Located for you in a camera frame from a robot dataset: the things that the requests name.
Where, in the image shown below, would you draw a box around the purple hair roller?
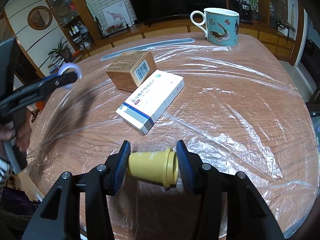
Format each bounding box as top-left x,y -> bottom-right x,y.
58,62 -> 82,90

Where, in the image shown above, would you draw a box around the small yellow cup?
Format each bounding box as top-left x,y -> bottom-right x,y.
127,148 -> 178,188

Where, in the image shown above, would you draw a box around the potted plant left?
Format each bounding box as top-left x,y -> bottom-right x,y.
48,37 -> 72,63

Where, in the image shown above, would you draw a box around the potted plant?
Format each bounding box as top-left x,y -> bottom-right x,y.
249,0 -> 261,22
48,37 -> 72,63

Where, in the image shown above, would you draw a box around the brown cardboard box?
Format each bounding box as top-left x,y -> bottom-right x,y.
106,50 -> 157,92

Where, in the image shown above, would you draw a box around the giraffe picture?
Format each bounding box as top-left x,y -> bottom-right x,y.
103,1 -> 132,34

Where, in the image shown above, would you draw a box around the white blue medicine box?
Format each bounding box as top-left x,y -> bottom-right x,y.
116,70 -> 184,135

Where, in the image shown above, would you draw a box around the teal patterned mug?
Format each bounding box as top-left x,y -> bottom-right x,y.
190,8 -> 240,46

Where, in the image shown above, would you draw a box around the potted plant right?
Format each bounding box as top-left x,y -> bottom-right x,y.
249,0 -> 261,22

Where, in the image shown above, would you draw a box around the round wall picture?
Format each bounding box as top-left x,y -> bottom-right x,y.
27,6 -> 53,30

